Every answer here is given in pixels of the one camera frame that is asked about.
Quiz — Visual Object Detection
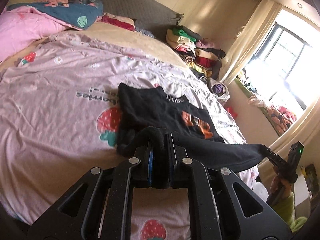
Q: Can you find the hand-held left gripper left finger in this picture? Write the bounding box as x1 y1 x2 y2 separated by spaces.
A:
26 140 155 240

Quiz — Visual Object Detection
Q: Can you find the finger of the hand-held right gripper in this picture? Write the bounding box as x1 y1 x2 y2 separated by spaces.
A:
265 147 288 171

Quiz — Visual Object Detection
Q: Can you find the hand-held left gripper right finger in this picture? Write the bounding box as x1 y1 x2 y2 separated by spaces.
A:
166 132 293 240

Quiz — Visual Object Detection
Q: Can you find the black printed t-shirt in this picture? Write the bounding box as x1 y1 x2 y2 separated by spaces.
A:
116 82 273 189

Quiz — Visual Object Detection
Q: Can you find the person's right forearm green sleeve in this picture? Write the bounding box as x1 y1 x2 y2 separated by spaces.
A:
271 191 308 233

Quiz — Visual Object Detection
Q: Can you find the heap of colourful clothes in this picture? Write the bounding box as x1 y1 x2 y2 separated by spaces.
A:
237 70 298 133

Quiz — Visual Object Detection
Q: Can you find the stack of folded clothes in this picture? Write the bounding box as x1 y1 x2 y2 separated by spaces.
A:
166 26 227 80

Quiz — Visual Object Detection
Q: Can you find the person's right hand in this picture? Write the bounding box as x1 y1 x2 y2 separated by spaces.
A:
271 168 292 196

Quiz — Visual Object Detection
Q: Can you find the red plastic bag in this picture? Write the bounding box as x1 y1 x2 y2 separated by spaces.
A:
226 106 239 118

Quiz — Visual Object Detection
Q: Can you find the window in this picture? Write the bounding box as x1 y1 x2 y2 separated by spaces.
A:
242 9 320 110

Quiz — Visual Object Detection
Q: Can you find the strawberry printed duvet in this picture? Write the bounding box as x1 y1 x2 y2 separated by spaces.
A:
0 34 260 240

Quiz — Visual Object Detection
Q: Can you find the cream curtain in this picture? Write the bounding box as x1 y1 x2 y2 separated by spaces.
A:
217 0 283 85

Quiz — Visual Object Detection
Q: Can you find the beige blanket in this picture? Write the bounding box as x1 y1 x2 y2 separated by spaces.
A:
82 21 190 68

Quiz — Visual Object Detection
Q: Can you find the red cloth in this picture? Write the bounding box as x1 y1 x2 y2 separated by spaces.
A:
100 14 135 32

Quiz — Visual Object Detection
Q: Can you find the grey padded headboard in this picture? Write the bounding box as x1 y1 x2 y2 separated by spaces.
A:
65 0 184 30

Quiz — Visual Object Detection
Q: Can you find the blue floral quilt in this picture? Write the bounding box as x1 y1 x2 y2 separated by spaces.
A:
6 0 104 30

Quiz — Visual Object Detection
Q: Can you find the pink quilt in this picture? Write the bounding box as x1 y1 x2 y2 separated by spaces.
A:
0 6 83 63

